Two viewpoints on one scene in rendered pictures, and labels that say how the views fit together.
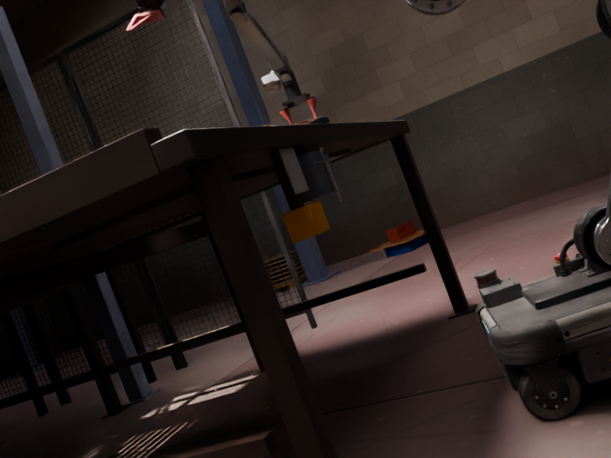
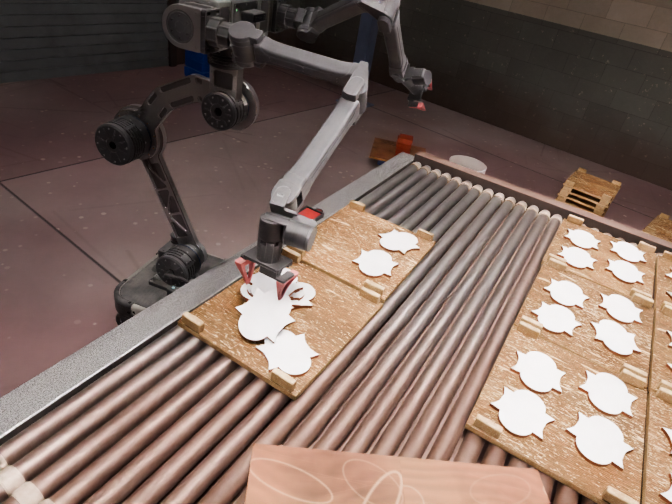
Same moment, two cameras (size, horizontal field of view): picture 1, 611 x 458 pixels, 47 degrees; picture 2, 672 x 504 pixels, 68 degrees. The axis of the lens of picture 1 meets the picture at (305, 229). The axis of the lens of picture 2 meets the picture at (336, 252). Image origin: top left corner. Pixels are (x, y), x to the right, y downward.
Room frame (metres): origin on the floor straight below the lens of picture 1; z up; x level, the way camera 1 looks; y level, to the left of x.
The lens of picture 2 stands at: (3.63, 0.07, 1.78)
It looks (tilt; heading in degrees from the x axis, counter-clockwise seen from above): 33 degrees down; 184
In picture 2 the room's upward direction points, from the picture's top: 11 degrees clockwise
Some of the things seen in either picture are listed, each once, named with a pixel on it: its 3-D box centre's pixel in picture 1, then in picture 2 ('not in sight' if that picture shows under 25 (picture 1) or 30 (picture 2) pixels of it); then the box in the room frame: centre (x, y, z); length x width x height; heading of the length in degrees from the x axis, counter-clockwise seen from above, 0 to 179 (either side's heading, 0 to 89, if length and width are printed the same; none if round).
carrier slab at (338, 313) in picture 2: not in sight; (287, 314); (2.68, -0.08, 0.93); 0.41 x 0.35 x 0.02; 158
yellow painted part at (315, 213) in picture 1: (295, 193); not in sight; (1.79, -0.01, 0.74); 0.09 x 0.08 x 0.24; 158
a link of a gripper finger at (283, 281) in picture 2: (292, 114); (277, 281); (2.71, -0.11, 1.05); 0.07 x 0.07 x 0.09; 70
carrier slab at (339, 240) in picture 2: not in sight; (363, 247); (2.28, 0.07, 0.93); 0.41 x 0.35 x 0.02; 159
